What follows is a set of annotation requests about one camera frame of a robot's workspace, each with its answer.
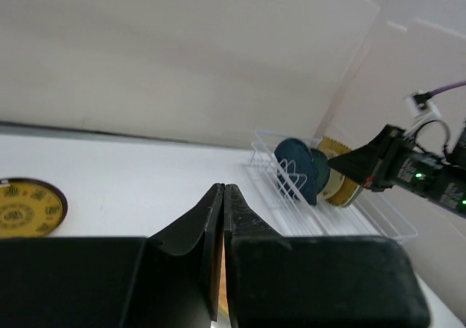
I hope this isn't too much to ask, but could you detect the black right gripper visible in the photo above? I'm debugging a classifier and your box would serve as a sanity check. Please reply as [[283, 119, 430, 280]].
[[328, 125, 465, 218]]

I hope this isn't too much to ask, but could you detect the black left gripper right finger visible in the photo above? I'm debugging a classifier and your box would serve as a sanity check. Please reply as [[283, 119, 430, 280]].
[[224, 184, 431, 327]]

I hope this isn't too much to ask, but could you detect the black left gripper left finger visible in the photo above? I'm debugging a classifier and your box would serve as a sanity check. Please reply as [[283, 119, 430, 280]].
[[1, 184, 223, 327]]

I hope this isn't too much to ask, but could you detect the green-rimmed bamboo tray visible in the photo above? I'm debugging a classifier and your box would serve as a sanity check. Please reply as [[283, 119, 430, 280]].
[[318, 136, 363, 207]]

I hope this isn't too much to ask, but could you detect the dark blue plate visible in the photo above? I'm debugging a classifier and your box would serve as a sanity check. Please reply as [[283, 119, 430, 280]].
[[274, 138, 317, 206]]

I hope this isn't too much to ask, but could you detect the cream floral round plate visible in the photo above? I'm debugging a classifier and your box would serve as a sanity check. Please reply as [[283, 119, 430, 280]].
[[319, 169, 345, 200]]

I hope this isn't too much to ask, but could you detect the orange square woven tray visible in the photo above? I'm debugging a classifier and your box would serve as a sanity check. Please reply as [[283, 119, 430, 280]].
[[218, 235, 229, 317]]

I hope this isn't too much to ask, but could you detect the yellow brown round plate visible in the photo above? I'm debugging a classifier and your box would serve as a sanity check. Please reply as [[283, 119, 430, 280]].
[[1, 177, 68, 239]]

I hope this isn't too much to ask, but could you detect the white wire dish rack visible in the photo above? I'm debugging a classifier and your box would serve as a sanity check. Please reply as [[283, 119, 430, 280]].
[[245, 130, 418, 243]]

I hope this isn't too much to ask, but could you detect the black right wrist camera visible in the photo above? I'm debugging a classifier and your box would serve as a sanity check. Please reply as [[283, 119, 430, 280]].
[[449, 125, 466, 169]]

